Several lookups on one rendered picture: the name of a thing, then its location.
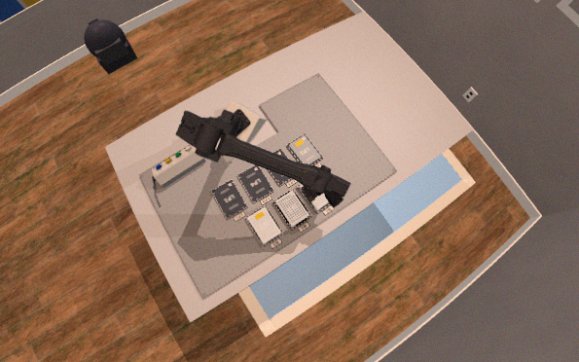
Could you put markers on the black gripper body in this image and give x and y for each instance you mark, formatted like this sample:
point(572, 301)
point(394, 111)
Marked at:
point(309, 192)

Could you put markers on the grey operator panel with coloured keys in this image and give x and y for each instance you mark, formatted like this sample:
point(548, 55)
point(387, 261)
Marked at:
point(175, 167)

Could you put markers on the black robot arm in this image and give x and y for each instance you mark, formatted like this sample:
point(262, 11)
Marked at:
point(204, 134)

